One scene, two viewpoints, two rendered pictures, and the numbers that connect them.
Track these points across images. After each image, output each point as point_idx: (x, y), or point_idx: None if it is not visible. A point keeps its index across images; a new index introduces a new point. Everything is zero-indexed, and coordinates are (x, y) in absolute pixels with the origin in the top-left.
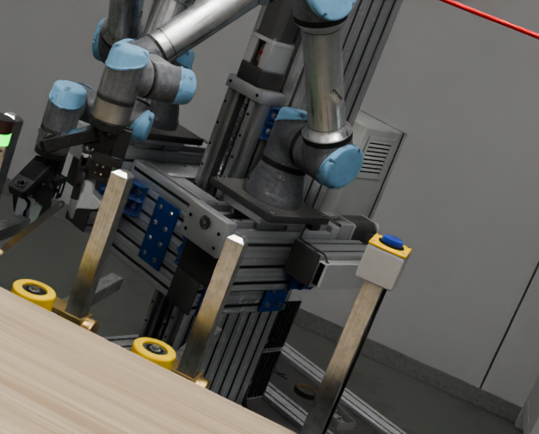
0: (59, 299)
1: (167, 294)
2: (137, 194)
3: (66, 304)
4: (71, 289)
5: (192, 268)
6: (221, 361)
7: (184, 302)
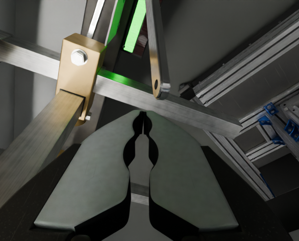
0: (90, 79)
1: (293, 156)
2: None
3: (82, 90)
4: (47, 104)
5: (298, 197)
6: None
7: (271, 170)
